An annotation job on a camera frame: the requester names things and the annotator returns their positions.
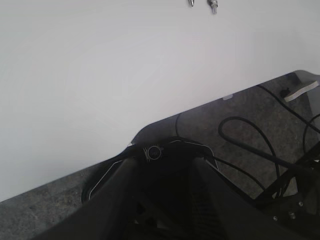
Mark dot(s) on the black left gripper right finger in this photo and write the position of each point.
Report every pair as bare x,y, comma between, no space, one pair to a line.
240,220

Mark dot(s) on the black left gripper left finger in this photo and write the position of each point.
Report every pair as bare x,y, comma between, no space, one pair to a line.
106,215

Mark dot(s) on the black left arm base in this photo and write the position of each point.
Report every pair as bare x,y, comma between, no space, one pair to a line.
167,151

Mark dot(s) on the grey table foot plate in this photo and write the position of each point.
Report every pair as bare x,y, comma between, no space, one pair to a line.
301,89

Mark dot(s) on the grey white clear pen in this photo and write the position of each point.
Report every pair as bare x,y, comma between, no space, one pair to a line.
213,4

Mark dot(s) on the cream barrel pen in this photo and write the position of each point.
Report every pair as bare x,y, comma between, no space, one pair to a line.
191,3

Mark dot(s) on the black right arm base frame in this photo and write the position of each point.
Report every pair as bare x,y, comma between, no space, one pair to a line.
293,200

